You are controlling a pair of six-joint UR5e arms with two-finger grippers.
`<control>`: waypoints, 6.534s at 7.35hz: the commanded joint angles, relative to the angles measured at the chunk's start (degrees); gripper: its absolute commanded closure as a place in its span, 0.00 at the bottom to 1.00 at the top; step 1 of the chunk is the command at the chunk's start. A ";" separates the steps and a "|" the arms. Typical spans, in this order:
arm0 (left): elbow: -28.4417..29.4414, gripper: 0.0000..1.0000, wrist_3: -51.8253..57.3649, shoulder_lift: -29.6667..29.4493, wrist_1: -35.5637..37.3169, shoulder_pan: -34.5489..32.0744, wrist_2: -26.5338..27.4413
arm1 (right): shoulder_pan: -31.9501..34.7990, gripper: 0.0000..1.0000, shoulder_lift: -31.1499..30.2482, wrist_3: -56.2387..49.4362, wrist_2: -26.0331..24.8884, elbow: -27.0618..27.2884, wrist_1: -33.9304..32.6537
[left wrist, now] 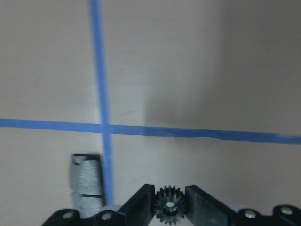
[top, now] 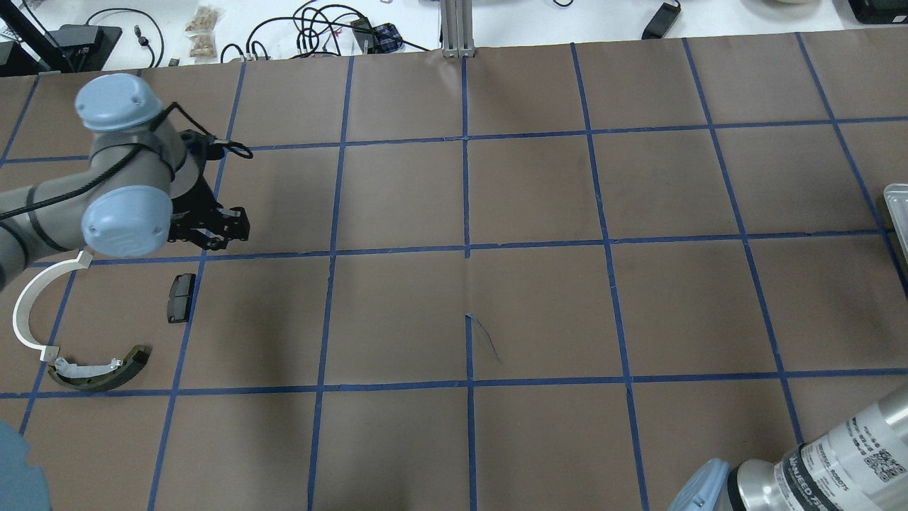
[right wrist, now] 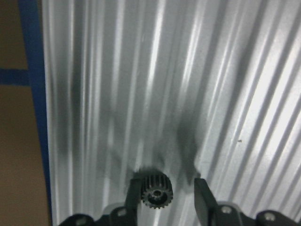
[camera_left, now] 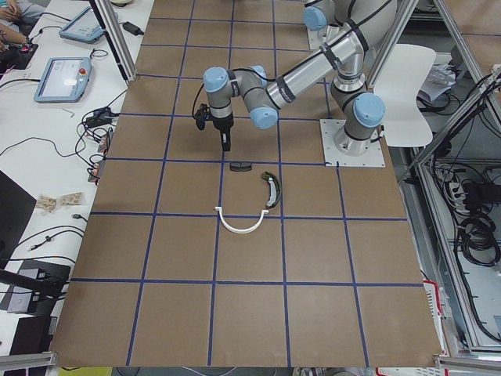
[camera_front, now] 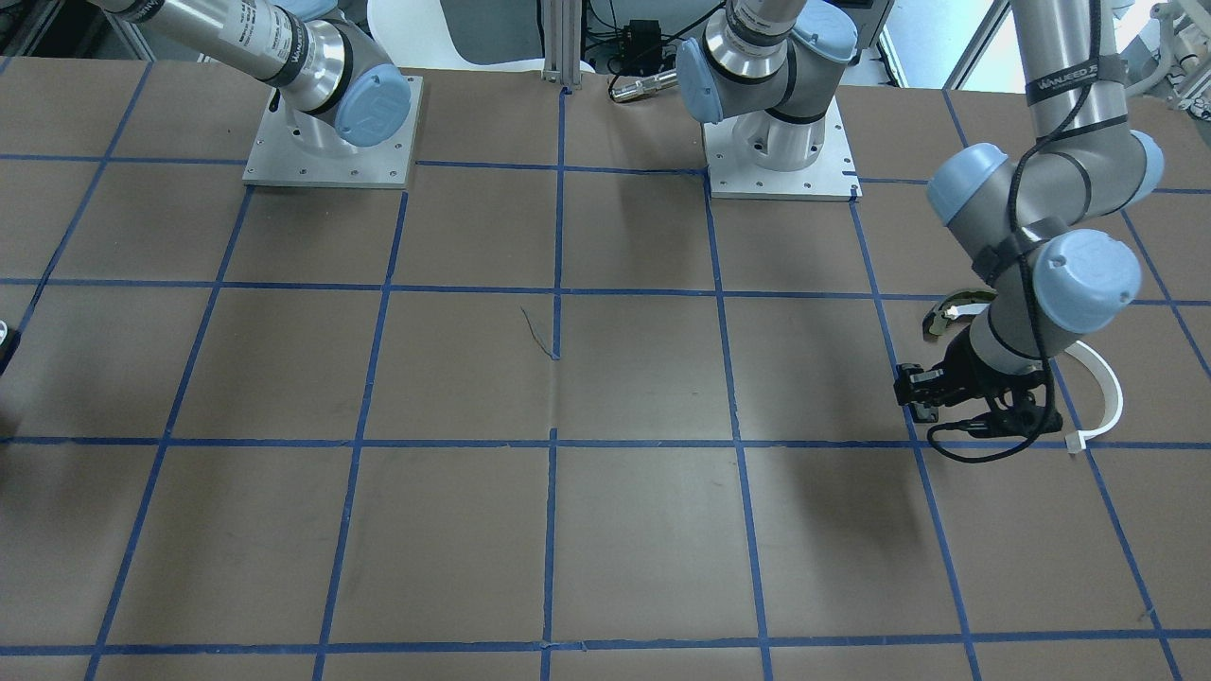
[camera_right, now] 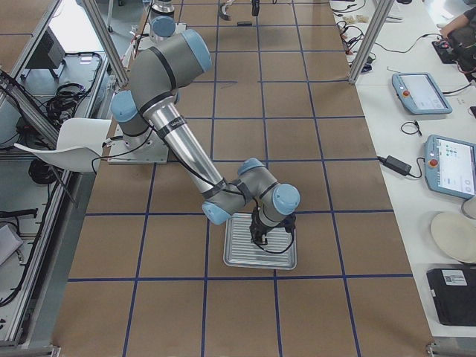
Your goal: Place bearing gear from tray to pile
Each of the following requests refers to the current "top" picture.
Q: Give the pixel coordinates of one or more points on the black power adapter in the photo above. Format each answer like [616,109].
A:
[662,20]

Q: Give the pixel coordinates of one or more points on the olive brake shoe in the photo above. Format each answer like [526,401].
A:
[100,378]

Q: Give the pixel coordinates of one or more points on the aluminium frame post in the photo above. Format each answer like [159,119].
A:
[457,39]

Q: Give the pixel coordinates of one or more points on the black brake pad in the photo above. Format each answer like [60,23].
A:
[179,305]

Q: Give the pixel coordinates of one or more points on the silver ribbed metal tray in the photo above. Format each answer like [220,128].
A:
[895,199]

